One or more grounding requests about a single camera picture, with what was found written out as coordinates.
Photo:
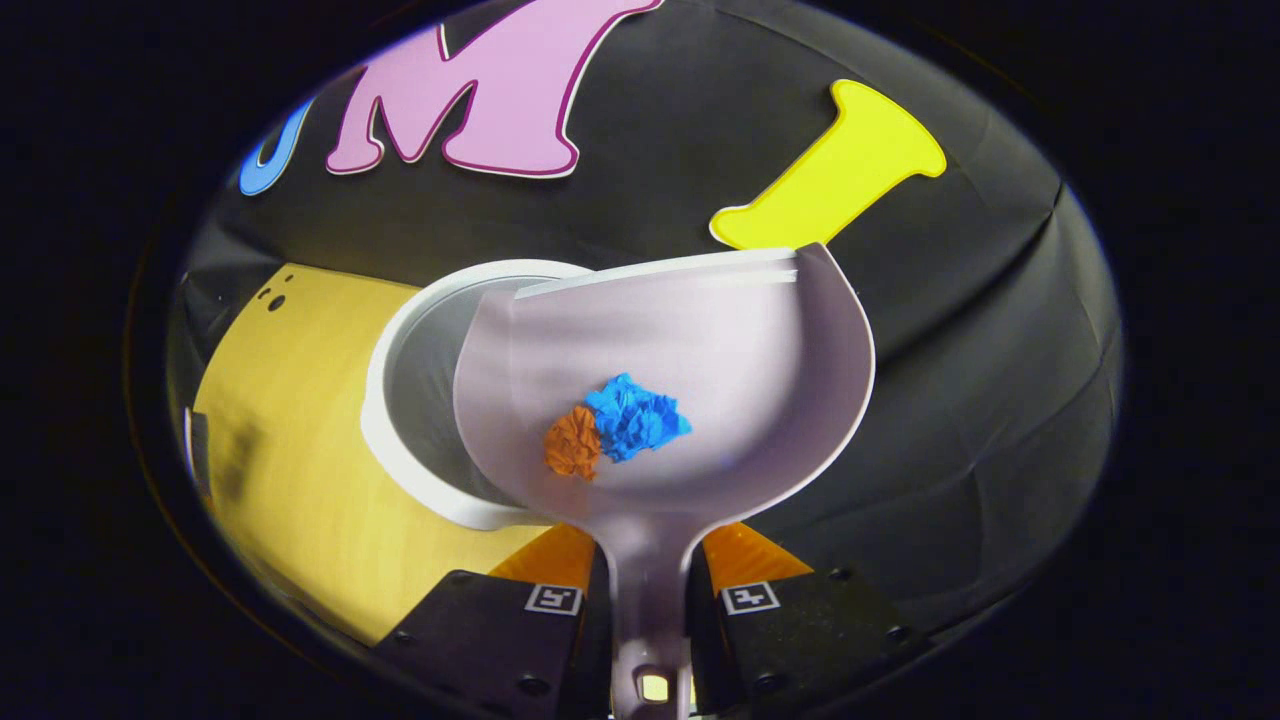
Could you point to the pale lilac plastic dustpan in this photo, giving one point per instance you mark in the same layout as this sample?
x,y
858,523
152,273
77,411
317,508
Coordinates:
x,y
720,340

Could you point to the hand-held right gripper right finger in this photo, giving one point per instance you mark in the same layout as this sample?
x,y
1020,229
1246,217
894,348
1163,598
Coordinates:
x,y
800,630

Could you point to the orange paper scrap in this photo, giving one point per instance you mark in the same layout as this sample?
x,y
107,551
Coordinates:
x,y
572,445

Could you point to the white ribbed garbage bin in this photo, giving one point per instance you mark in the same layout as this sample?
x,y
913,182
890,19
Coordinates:
x,y
410,420

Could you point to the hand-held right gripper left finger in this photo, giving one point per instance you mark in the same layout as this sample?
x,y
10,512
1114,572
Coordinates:
x,y
490,640

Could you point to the blue paper scrap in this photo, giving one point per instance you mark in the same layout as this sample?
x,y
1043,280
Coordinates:
x,y
635,418

